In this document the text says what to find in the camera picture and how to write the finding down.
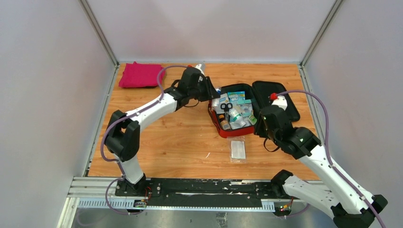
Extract clear bag white gauze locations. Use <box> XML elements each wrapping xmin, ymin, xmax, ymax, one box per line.
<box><xmin>227</xmin><ymin>136</ymin><xmax>246</xmax><ymax>163</ymax></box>

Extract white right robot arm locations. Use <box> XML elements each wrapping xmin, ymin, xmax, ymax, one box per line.
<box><xmin>255</xmin><ymin>105</ymin><xmax>388</xmax><ymax>228</ymax></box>

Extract teal edged small packet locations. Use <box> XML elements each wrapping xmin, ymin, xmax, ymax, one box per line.
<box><xmin>237</xmin><ymin>99</ymin><xmax>253</xmax><ymax>117</ymax></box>

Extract white bottle green label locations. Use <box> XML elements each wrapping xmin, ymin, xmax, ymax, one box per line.
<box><xmin>229</xmin><ymin>108</ymin><xmax>247</xmax><ymax>127</ymax></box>

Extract pink folded cloth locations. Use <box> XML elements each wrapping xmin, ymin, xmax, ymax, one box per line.
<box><xmin>118</xmin><ymin>62</ymin><xmax>163</xmax><ymax>88</ymax></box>

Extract black handled scissors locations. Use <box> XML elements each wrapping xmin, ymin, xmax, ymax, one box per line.
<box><xmin>220</xmin><ymin>103</ymin><xmax>233</xmax><ymax>122</ymax></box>

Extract black red medicine case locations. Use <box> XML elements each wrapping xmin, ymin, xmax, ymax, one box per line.
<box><xmin>208</xmin><ymin>81</ymin><xmax>300</xmax><ymax>143</ymax></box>

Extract aluminium frame rail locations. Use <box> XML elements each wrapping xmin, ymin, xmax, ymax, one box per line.
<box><xmin>78</xmin><ymin>0</ymin><xmax>119</xmax><ymax>67</ymax></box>

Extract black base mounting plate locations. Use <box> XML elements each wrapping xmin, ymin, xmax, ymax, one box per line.
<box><xmin>115</xmin><ymin>178</ymin><xmax>293</xmax><ymax>209</ymax></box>

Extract blue cotton swab packet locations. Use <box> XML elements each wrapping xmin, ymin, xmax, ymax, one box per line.
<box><xmin>227</xmin><ymin>91</ymin><xmax>246</xmax><ymax>103</ymax></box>

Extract small green box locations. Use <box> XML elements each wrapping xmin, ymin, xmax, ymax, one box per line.
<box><xmin>248</xmin><ymin>114</ymin><xmax>257</xmax><ymax>125</ymax></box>

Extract brown medicine bottle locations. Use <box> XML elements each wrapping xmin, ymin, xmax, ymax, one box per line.
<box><xmin>218</xmin><ymin>114</ymin><xmax>231</xmax><ymax>131</ymax></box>

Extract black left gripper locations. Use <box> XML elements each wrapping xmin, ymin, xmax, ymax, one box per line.
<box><xmin>188</xmin><ymin>76</ymin><xmax>220</xmax><ymax>102</ymax></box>

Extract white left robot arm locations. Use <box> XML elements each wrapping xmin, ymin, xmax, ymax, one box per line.
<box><xmin>101</xmin><ymin>64</ymin><xmax>220</xmax><ymax>196</ymax></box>

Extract white blue paper packet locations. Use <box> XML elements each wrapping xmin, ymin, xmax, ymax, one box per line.
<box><xmin>211</xmin><ymin>93</ymin><xmax>230</xmax><ymax>114</ymax></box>

